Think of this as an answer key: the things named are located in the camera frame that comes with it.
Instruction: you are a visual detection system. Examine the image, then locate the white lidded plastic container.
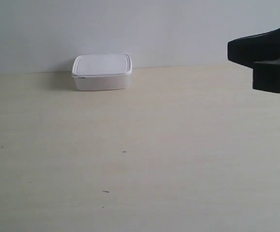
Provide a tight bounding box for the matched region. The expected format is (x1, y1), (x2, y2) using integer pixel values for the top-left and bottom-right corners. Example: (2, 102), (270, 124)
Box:
(72, 54), (133, 91)

